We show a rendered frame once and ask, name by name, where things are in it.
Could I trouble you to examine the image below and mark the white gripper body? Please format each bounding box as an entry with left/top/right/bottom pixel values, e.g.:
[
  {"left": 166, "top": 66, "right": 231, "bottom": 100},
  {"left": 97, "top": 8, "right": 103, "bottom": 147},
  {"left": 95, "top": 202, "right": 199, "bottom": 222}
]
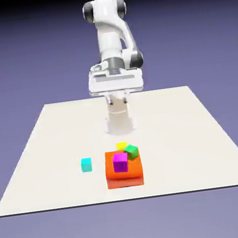
[{"left": 86, "top": 64, "right": 145, "bottom": 99}]

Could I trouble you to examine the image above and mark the small yellow cube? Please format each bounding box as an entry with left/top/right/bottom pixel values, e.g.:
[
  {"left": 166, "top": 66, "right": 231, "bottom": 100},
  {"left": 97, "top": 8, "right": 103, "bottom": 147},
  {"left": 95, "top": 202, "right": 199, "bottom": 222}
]
[{"left": 115, "top": 141, "right": 128, "bottom": 152}]

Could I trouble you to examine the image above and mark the small green cube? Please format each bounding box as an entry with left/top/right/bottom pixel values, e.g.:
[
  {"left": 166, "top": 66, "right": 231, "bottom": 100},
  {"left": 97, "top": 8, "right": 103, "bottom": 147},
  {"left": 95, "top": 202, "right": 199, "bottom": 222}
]
[{"left": 122, "top": 143, "right": 140, "bottom": 161}]

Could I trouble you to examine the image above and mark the small magenta cube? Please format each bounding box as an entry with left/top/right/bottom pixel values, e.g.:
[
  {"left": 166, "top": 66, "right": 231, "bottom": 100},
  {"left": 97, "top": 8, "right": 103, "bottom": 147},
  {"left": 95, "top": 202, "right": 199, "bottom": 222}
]
[{"left": 111, "top": 151, "right": 131, "bottom": 174}]

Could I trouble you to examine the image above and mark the small cyan cube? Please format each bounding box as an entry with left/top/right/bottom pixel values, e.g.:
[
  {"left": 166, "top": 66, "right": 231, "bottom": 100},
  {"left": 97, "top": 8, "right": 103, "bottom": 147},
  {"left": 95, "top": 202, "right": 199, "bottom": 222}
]
[{"left": 80, "top": 157, "right": 94, "bottom": 174}]

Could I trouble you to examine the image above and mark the large orange box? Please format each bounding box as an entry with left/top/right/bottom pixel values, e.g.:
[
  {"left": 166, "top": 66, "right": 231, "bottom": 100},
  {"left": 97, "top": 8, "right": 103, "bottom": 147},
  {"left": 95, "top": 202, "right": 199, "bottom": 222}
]
[{"left": 102, "top": 147, "right": 146, "bottom": 190}]

